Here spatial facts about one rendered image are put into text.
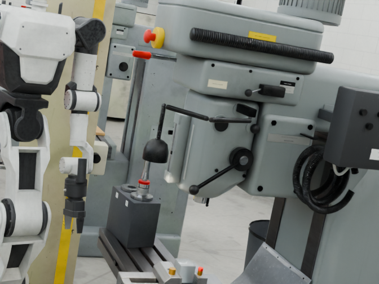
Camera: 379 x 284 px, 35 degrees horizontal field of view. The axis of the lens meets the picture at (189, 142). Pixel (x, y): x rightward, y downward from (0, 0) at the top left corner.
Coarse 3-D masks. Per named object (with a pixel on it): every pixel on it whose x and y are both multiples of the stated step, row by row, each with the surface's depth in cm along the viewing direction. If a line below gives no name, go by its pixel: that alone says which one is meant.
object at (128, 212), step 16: (112, 192) 246; (128, 192) 240; (112, 208) 245; (128, 208) 232; (144, 208) 231; (112, 224) 244; (128, 224) 232; (144, 224) 233; (128, 240) 231; (144, 240) 235
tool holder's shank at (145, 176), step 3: (144, 162) 233; (147, 162) 232; (150, 162) 233; (144, 165) 233; (147, 165) 233; (144, 168) 233; (147, 168) 233; (144, 171) 233; (147, 171) 233; (144, 174) 233; (147, 174) 234; (141, 177) 234; (144, 177) 233; (147, 177) 234; (144, 180) 234
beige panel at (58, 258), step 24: (48, 0) 320; (72, 0) 325; (96, 0) 330; (96, 72) 340; (48, 96) 333; (48, 120) 336; (96, 120) 347; (24, 144) 335; (48, 168) 343; (48, 192) 346; (48, 240) 354; (72, 240) 359; (48, 264) 357; (72, 264) 363
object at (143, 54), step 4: (136, 52) 177; (140, 52) 178; (144, 52) 178; (148, 52) 179; (136, 56) 178; (140, 56) 178; (144, 56) 178; (148, 56) 179; (152, 56) 180; (156, 56) 180; (160, 56) 181; (164, 56) 181; (168, 60) 182; (172, 60) 182; (176, 60) 183
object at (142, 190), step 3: (138, 183) 234; (138, 186) 234; (141, 186) 233; (144, 186) 233; (147, 186) 234; (138, 189) 234; (141, 189) 233; (144, 189) 233; (147, 189) 234; (138, 192) 234; (141, 192) 234; (144, 192) 234; (147, 192) 235; (138, 195) 234; (141, 195) 234; (144, 195) 234; (147, 195) 235
